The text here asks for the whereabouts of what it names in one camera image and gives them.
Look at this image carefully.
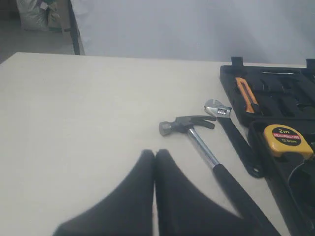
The black plastic tool case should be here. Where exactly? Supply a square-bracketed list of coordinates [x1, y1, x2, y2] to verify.
[220, 57, 315, 236]

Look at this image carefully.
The adjustable wrench with black handle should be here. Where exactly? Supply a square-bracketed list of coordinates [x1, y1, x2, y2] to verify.
[204, 99, 265, 178]

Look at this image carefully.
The orange utility knife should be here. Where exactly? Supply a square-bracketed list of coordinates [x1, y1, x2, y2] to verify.
[236, 77, 260, 114]

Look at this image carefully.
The claw hammer with black grip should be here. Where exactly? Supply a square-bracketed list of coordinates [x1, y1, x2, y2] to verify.
[158, 116, 280, 236]

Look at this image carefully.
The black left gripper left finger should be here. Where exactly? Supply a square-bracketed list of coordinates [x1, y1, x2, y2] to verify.
[54, 149, 155, 236]

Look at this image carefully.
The yellow tape measure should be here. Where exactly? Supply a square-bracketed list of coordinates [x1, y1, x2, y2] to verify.
[263, 124, 315, 160]

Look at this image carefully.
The white sack in background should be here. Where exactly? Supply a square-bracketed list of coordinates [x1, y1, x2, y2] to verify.
[16, 0, 62, 31]

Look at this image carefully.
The black stand pole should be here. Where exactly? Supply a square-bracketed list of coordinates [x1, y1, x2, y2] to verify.
[63, 0, 81, 55]

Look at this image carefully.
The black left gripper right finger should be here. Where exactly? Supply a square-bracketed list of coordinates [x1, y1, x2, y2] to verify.
[155, 149, 261, 236]

